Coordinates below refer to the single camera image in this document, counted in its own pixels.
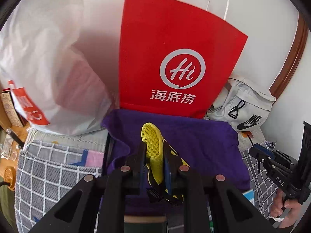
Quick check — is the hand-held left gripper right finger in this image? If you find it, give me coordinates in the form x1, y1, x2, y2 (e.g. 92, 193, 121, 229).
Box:
162, 138, 278, 233

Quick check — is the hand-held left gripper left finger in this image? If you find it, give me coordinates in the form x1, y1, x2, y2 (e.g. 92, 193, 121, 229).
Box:
29, 141, 149, 233

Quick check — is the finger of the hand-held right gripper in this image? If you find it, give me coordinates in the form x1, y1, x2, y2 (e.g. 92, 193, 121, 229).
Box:
253, 144, 276, 160
250, 148, 271, 173

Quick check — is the yellow mesh shoe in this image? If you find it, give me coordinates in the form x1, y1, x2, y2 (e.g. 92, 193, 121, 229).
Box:
141, 123, 190, 205

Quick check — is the person's right hand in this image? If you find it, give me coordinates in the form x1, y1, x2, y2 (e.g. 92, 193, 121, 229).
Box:
269, 190, 311, 231

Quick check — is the light blue box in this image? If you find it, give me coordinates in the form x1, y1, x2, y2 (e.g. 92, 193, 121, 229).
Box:
242, 190, 255, 206

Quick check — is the purple cloth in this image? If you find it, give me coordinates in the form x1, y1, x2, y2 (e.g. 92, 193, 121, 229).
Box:
101, 109, 251, 215

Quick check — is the grey waist bag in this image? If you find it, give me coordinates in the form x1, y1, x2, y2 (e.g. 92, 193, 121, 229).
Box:
206, 78, 277, 133

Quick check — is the dark green box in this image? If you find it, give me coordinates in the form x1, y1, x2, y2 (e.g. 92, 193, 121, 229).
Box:
124, 214, 168, 233

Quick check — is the grey checked blanket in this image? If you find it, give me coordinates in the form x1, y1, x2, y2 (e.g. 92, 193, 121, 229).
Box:
13, 126, 280, 233

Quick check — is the olive green bed sheet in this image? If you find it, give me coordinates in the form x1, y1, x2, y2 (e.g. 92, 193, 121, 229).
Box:
0, 175, 15, 227

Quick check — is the red paper bag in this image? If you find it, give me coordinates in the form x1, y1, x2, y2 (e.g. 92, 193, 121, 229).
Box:
119, 0, 249, 119

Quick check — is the white plastic shopping bag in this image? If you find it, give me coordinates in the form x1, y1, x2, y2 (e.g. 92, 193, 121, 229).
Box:
0, 0, 120, 136

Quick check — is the brown wooden frame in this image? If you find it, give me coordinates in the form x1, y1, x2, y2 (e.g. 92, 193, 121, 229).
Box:
269, 12, 309, 98

